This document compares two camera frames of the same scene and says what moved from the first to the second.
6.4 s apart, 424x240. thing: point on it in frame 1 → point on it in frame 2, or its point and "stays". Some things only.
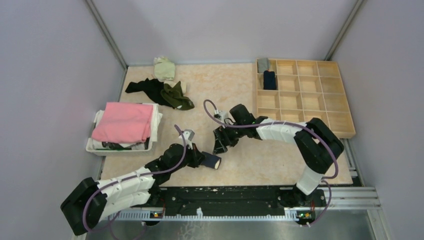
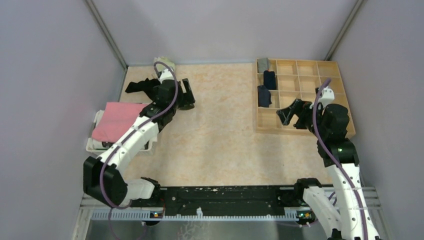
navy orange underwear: (269, 80) stays
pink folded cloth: (120, 122) stays
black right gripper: (223, 140) → (286, 114)
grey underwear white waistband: (263, 65) stays
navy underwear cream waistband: (211, 161) → (264, 99)
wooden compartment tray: (306, 89) stays
